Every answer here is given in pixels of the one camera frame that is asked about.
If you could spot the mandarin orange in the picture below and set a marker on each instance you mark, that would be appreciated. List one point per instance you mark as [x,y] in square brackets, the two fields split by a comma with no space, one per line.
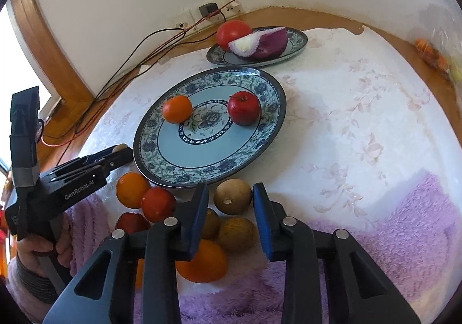
[131,189]
[177,109]
[140,273]

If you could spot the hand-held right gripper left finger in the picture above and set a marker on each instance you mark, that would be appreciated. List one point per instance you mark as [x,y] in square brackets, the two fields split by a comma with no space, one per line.
[196,217]

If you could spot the wooden window frame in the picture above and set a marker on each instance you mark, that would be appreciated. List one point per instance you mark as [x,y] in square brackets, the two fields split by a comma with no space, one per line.
[50,49]

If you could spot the white coaxial wall socket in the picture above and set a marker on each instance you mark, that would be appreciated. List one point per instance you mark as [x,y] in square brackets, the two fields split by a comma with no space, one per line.
[178,25]

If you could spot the black plug adapter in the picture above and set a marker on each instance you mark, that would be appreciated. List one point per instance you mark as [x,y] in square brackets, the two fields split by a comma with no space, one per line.
[208,9]

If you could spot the clear bag of oranges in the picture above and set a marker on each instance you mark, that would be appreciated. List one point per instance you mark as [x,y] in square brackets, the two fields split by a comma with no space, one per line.
[438,53]

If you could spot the halved red onion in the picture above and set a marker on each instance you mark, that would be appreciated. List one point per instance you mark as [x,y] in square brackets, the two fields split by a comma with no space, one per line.
[263,44]

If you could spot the person's left forearm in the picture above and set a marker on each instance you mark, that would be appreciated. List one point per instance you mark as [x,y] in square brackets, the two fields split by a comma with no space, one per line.
[29,288]

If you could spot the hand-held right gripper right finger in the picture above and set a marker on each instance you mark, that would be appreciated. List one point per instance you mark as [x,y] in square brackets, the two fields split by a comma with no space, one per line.
[261,223]

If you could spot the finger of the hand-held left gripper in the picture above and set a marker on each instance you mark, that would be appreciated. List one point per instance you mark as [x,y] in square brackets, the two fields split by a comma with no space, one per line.
[97,156]
[115,161]

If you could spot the large orange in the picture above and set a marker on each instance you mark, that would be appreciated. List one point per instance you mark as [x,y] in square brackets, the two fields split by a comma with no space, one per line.
[205,262]

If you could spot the purple fluffy towel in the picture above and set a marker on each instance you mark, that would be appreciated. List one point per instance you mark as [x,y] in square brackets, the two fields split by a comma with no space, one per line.
[379,237]

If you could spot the large blue floral plate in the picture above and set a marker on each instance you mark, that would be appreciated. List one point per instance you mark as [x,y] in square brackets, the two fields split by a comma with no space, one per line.
[216,150]

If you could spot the red tomato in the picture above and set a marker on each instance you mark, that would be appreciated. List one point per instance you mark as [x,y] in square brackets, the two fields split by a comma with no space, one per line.
[231,33]

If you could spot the white wall socket plate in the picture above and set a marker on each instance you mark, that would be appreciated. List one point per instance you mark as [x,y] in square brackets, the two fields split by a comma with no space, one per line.
[232,8]
[195,17]

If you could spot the small red apple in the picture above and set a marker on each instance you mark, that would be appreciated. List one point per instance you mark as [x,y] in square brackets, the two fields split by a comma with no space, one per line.
[243,109]

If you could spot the small red fruit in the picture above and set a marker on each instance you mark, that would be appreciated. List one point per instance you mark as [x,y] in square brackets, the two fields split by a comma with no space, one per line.
[131,223]
[157,204]

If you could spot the person's left hand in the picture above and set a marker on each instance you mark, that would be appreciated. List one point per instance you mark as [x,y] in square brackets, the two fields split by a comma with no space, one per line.
[30,246]

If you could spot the small blue floral plate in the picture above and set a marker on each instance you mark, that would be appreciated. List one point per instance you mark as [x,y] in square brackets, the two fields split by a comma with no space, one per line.
[288,45]

